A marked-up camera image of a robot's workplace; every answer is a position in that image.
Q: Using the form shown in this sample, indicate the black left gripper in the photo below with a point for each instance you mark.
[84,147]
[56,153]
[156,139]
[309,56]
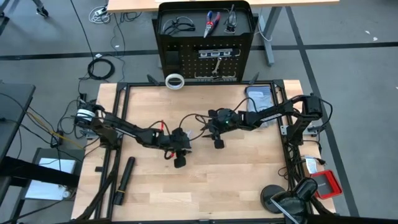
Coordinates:
[180,143]

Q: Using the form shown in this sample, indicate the black flashlight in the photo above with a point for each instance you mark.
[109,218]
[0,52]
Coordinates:
[124,180]

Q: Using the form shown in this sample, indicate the black aluminium table frame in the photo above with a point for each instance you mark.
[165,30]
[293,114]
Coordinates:
[217,83]

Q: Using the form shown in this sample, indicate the white power adapter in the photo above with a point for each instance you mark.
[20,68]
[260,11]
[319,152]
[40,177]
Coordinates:
[311,165]

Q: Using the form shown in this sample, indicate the black side table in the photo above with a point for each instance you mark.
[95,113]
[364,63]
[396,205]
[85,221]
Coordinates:
[71,153]

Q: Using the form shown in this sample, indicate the black pegboard stand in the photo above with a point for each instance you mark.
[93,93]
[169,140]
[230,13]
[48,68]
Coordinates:
[186,62]

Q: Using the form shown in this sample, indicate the red tray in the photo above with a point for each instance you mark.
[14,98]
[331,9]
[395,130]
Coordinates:
[326,184]

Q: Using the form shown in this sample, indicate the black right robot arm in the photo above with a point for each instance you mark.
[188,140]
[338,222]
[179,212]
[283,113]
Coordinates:
[270,115]

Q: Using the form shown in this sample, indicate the clear safety glasses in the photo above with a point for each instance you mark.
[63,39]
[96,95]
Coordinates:
[183,29]
[230,29]

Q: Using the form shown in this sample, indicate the grey work glove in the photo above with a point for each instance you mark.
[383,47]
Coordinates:
[259,96]

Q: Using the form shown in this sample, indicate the black desk lamp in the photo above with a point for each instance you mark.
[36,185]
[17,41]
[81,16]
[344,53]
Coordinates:
[273,199]

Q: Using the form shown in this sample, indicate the black power strip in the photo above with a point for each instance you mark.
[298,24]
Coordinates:
[81,96]

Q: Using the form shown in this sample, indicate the grey chair leg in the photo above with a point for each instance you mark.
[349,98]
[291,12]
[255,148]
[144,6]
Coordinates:
[42,12]

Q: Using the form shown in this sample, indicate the grey metal bracket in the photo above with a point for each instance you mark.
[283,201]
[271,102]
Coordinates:
[312,129]
[90,134]

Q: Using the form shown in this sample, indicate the black spirit level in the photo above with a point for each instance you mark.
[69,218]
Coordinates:
[216,53]

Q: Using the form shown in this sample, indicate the black desk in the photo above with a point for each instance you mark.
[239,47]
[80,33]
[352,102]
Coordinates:
[12,105]

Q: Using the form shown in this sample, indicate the silver combination wrench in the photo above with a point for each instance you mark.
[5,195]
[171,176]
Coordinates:
[217,66]

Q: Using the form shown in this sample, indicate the white panel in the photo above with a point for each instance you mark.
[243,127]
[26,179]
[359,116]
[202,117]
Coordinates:
[49,183]

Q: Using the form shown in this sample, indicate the wooden table grey legs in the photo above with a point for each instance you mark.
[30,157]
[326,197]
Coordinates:
[130,5]

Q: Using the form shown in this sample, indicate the white tape roll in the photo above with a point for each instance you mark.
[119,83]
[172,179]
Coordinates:
[174,87]

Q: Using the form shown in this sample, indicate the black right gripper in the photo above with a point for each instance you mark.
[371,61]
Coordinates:
[225,119]

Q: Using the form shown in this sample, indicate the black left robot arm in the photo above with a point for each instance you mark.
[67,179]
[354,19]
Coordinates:
[133,132]

